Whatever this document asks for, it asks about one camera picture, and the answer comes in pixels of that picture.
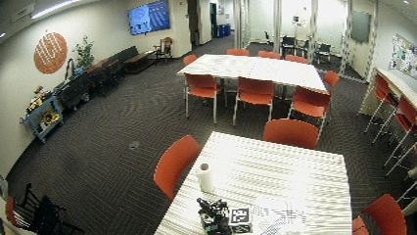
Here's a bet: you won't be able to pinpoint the white cube with black markers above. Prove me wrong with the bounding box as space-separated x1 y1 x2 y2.
228 207 254 235

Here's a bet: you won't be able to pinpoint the white paper towel roll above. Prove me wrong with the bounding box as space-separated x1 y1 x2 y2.
196 163 214 194

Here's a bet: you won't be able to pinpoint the orange shell chair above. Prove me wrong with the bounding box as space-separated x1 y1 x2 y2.
152 134 204 202
262 117 321 151
351 193 409 235

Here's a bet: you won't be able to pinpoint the white sheet with black print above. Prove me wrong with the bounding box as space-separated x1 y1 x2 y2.
249 203 308 235

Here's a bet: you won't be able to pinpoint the white table with towel roll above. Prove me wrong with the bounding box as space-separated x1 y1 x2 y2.
153 130 354 235

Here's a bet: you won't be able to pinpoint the cluster of orange chairs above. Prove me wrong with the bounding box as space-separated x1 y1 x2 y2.
181 48 341 127

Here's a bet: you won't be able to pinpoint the black metal rack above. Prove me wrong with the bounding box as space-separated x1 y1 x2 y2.
12 182 86 235

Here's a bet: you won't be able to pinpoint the large white meeting table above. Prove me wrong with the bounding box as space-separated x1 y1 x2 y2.
176 53 329 95

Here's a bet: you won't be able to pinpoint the blue cart with yellow items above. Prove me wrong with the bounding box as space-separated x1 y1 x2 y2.
18 86 65 144

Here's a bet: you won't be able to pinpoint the black equipment cart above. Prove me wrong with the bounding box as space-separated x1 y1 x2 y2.
53 58 109 112

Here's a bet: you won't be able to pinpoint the dark wooden bench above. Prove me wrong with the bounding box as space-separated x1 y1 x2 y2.
105 45 158 75

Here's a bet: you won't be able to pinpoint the wooden armchair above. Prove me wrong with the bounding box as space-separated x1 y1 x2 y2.
152 36 174 63

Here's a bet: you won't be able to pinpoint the orange bar stool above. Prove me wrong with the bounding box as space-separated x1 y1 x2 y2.
382 96 417 177
363 73 398 145

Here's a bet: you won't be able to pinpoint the group of dark chairs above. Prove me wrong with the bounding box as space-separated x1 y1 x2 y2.
264 30 333 65

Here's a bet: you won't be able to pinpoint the blue recycling bins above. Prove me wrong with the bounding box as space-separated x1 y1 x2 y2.
216 23 232 38

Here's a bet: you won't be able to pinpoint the green potted plant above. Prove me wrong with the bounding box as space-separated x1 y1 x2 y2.
72 34 96 71

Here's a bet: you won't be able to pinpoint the white high counter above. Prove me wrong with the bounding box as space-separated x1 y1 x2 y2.
357 67 417 117

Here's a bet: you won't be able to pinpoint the bulletin board with papers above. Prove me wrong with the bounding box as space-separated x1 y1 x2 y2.
387 32 417 79

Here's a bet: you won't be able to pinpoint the round orange wall decoration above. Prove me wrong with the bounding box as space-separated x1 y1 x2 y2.
32 31 69 75

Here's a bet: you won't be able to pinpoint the blue wall screen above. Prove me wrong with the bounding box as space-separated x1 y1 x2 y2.
126 0 172 36

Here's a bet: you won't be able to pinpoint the dark wall panel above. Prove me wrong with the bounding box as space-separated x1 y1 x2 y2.
349 10 373 44

